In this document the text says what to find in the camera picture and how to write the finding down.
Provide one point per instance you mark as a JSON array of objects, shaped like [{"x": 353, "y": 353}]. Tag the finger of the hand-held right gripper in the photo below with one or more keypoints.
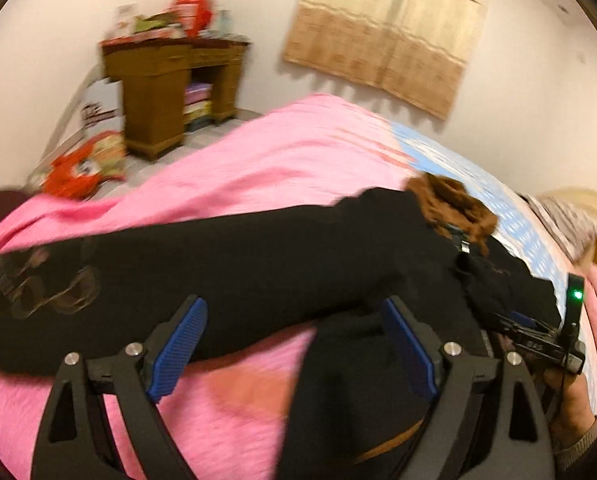
[{"x": 521, "y": 321}]

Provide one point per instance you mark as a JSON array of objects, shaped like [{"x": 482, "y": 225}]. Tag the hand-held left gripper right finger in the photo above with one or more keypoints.
[{"x": 408, "y": 350}]

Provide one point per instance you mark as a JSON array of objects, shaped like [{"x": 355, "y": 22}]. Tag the person's right hand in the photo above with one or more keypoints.
[{"x": 576, "y": 405}]

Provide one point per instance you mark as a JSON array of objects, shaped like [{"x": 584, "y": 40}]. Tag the white printed bag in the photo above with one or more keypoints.
[{"x": 101, "y": 107}]

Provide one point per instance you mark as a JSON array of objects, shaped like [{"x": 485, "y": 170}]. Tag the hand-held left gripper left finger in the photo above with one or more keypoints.
[{"x": 178, "y": 350}]

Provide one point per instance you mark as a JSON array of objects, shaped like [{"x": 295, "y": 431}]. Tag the striped pillow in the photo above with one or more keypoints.
[{"x": 563, "y": 225}]

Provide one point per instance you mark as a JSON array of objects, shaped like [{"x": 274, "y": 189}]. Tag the blue patterned bed sheet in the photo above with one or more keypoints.
[{"x": 478, "y": 175}]

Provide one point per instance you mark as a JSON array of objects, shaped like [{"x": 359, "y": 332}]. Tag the beige curtain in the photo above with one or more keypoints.
[{"x": 378, "y": 35}]

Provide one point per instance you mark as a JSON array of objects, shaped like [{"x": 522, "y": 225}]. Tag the pink blanket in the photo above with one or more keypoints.
[{"x": 278, "y": 160}]

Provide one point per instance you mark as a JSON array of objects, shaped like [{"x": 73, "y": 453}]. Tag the black coat with fur collar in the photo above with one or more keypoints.
[{"x": 278, "y": 260}]

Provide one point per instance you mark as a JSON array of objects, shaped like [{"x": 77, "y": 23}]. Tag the stack of folded cloths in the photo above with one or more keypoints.
[{"x": 198, "y": 105}]

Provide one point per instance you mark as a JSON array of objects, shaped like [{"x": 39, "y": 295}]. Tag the white card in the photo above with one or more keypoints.
[{"x": 124, "y": 20}]

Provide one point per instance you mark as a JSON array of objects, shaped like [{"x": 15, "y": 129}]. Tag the wooden desk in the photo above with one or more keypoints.
[{"x": 148, "y": 100}]

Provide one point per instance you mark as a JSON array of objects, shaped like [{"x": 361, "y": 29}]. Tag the red orange bag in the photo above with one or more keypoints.
[{"x": 86, "y": 165}]

